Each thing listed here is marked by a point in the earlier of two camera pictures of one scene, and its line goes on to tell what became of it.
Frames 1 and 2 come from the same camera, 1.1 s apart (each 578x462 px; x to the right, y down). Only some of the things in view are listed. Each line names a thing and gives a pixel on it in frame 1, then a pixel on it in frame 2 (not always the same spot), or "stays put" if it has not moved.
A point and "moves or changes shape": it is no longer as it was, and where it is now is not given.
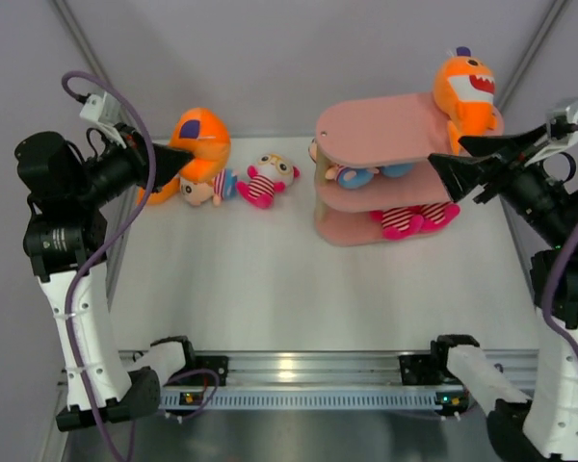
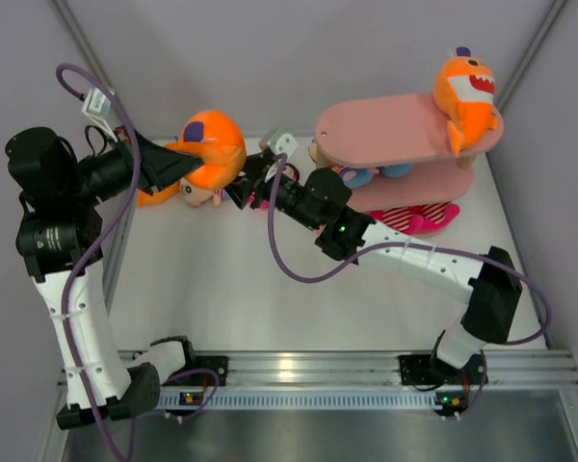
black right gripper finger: x=483 y=145 -> x=254 y=166
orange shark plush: x=200 y=132 moves or changes shape
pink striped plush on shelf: x=399 y=222 stays put
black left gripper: x=134 y=153 stays put
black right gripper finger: x=463 y=173 -> x=240 y=192
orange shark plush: x=464 y=89 stays put
